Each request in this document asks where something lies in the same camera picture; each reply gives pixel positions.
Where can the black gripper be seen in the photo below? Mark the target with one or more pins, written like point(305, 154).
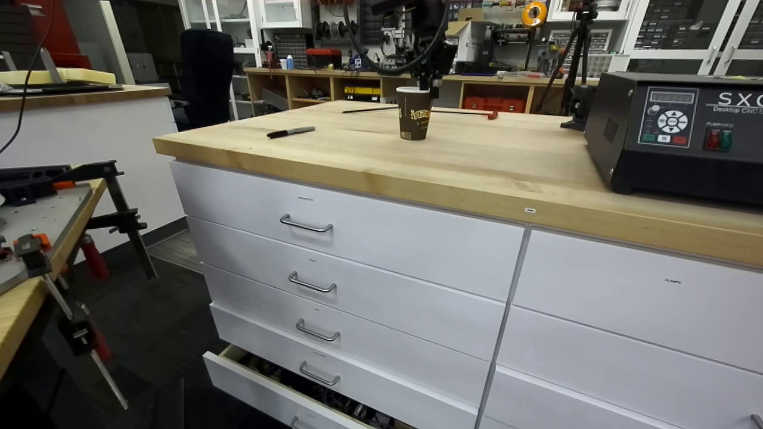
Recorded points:
point(434, 65)

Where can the brown paper coffee cup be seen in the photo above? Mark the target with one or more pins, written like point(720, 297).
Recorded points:
point(412, 113)

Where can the black sharpie marker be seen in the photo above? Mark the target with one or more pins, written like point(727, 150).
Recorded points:
point(289, 132)

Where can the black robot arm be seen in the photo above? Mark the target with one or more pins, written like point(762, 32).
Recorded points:
point(427, 30)

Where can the wooden shelf workbench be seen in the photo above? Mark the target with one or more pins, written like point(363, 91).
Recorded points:
point(292, 89)

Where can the yellow tape roll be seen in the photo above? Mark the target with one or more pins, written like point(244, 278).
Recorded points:
point(534, 12)

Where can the black office chair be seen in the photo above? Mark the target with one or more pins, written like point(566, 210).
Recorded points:
point(206, 77)

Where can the white drawer cabinet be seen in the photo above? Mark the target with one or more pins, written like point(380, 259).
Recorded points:
point(459, 324)

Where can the black control box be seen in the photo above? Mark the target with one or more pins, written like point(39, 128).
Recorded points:
point(680, 135)

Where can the red black bar clamp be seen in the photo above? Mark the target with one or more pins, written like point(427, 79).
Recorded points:
point(76, 328)

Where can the red-handled T hex key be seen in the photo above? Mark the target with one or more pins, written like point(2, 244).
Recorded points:
point(467, 113)

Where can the black camera tripod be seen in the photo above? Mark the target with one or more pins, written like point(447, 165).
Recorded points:
point(576, 91)

